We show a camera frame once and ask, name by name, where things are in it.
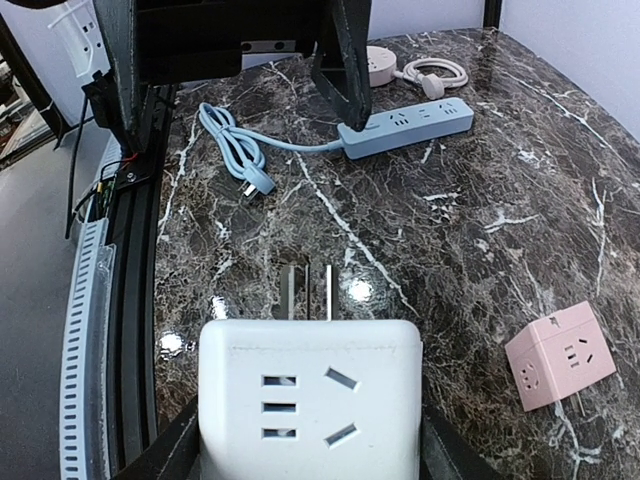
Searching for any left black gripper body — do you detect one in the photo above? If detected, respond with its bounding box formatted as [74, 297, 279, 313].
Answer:
[134, 1, 340, 85]

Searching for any black front table rail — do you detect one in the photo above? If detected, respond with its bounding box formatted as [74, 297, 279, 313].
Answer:
[106, 102, 173, 475]

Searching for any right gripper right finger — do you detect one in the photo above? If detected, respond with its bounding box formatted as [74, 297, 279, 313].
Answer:
[420, 404, 500, 480]

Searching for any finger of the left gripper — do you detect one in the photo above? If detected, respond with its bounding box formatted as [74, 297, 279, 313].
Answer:
[92, 1, 146, 153]
[311, 0, 372, 131]

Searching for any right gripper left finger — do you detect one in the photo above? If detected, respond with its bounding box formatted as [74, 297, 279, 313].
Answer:
[114, 397, 200, 480]

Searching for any pink cube socket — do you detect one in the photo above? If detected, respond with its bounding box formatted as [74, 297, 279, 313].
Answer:
[505, 301, 616, 412]

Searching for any blue power strip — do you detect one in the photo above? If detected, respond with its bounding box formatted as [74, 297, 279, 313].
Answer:
[337, 97, 474, 160]

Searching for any white cube socket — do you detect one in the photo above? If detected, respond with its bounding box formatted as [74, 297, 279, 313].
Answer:
[198, 268, 423, 479]

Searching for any pink round power strip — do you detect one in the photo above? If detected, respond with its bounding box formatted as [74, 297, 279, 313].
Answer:
[367, 45, 397, 88]

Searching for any grey slotted cable duct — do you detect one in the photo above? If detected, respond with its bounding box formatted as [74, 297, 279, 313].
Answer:
[58, 138, 120, 479]

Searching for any right black frame post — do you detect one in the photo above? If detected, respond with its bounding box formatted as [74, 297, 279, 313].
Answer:
[483, 0, 503, 29]

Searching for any white coiled cable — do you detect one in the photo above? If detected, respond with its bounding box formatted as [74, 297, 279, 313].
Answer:
[392, 57, 470, 97]

